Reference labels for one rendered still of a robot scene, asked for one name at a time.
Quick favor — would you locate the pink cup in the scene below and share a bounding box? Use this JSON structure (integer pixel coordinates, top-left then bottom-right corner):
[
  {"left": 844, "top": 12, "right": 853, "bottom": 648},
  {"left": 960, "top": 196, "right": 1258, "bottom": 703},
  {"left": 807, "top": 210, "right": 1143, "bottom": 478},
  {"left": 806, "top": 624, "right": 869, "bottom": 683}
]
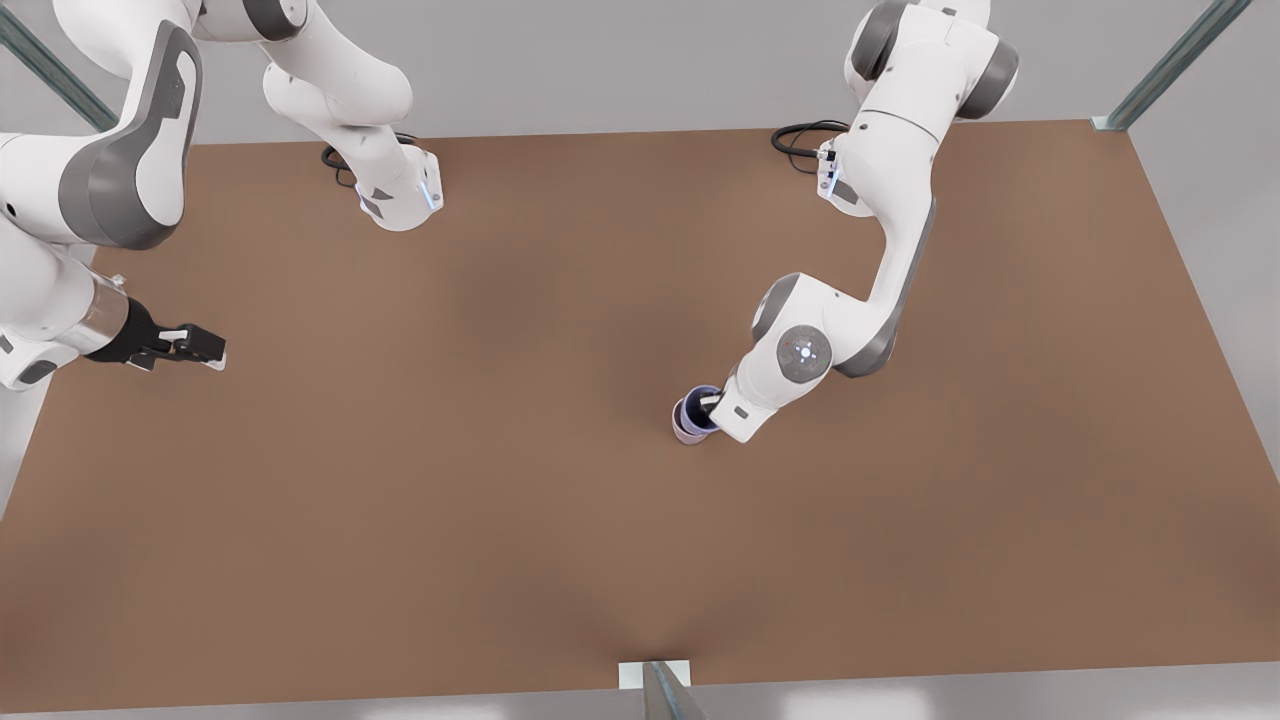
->
[{"left": 671, "top": 402, "right": 713, "bottom": 447}]

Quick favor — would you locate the silver frame post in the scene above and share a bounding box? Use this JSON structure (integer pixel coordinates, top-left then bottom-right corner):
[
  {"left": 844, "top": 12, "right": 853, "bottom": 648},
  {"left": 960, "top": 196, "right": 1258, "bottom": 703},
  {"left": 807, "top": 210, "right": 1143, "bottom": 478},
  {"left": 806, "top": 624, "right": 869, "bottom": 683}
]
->
[
  {"left": 618, "top": 659, "right": 709, "bottom": 720},
  {"left": 0, "top": 5, "right": 120, "bottom": 133},
  {"left": 1091, "top": 0, "right": 1254, "bottom": 133}
]

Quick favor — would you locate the black cable loop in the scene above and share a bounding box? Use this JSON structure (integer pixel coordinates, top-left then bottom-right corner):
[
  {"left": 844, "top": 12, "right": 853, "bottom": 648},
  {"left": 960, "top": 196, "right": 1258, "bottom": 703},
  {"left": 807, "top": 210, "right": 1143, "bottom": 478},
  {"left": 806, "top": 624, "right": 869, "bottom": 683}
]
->
[
  {"left": 320, "top": 132, "right": 422, "bottom": 189},
  {"left": 770, "top": 120, "right": 852, "bottom": 177}
]

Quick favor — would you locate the purple cup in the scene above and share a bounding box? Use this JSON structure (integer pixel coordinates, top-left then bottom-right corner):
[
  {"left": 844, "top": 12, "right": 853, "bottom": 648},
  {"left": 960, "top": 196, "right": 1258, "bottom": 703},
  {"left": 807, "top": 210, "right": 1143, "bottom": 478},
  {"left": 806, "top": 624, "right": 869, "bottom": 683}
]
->
[{"left": 678, "top": 385, "right": 723, "bottom": 434}]

